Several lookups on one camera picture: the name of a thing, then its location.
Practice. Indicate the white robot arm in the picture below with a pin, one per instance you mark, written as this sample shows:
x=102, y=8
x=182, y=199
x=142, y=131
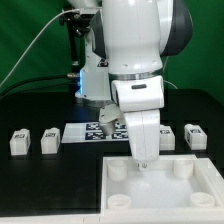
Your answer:
x=133, y=36

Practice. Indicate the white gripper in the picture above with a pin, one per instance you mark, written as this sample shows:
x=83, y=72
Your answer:
x=139, y=101

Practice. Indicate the white marker sheet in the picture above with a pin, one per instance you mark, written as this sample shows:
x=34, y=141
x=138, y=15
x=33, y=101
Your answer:
x=91, y=132

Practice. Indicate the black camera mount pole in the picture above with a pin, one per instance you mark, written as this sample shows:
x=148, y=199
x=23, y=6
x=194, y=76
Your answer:
x=77, y=27

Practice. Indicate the grey depth camera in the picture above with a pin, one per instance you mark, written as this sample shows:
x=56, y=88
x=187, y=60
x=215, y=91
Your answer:
x=88, y=13

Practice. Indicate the white square tabletop tray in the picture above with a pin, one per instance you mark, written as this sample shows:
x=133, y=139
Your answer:
x=173, y=182

